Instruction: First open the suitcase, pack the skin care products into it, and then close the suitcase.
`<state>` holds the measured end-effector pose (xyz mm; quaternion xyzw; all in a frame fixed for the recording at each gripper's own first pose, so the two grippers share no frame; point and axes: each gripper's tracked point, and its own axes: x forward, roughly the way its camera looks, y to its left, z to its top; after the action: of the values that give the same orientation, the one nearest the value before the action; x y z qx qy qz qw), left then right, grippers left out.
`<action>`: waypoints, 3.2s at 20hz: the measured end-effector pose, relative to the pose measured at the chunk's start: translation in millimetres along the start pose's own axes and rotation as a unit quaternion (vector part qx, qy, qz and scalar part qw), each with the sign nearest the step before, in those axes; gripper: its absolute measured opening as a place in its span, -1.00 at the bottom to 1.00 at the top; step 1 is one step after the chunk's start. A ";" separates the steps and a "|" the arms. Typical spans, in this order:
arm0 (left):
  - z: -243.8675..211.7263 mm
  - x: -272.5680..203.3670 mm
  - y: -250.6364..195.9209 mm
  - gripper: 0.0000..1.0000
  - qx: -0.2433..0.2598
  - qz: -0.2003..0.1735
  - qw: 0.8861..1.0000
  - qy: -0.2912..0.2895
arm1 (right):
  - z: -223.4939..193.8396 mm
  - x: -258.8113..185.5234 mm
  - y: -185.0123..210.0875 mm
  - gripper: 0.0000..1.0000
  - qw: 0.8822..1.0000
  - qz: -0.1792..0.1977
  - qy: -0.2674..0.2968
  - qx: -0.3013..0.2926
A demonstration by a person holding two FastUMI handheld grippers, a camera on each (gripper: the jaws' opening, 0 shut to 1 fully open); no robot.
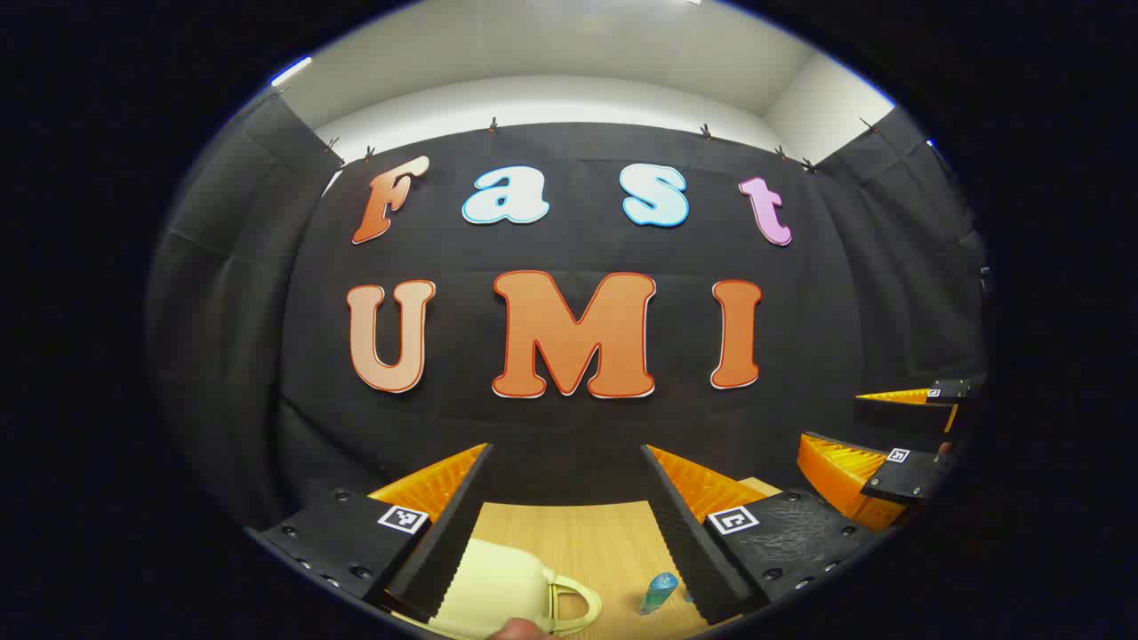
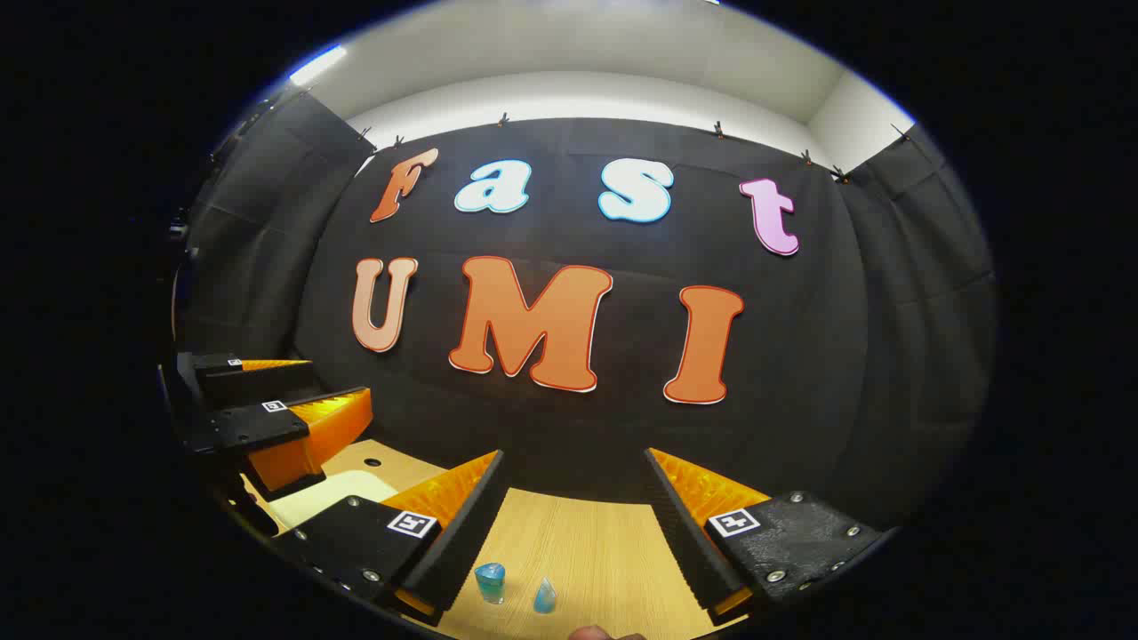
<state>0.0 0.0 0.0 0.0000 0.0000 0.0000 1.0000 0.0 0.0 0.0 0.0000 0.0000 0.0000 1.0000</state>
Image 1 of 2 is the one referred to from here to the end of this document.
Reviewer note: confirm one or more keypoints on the ceiling light strip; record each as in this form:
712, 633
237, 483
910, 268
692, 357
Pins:
292, 71

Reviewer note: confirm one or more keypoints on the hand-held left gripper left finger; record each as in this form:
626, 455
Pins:
453, 542

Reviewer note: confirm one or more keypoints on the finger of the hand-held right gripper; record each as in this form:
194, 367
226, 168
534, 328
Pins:
907, 480
898, 413

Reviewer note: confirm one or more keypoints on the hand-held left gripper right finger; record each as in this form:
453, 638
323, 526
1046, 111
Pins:
680, 542

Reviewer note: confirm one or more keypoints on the pale yellow suitcase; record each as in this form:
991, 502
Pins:
498, 587

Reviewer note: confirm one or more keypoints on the blue faceted cosmetic bottle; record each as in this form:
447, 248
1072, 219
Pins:
658, 594

